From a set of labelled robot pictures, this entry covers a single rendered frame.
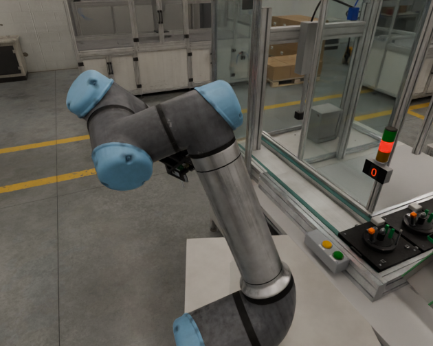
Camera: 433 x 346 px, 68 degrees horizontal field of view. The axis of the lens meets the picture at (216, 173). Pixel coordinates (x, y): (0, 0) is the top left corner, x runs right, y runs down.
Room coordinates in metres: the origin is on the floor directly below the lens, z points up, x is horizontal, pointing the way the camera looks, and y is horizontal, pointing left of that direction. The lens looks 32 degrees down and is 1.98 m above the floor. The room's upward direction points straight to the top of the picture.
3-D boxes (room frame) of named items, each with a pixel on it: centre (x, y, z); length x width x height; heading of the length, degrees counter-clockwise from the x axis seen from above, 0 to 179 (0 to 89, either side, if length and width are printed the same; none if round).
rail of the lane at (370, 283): (1.22, -0.47, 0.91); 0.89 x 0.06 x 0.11; 24
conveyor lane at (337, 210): (1.32, -0.62, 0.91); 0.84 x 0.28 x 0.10; 24
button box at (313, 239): (1.02, -0.49, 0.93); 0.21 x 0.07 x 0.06; 24
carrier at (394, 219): (1.14, -0.95, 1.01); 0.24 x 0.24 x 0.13; 24
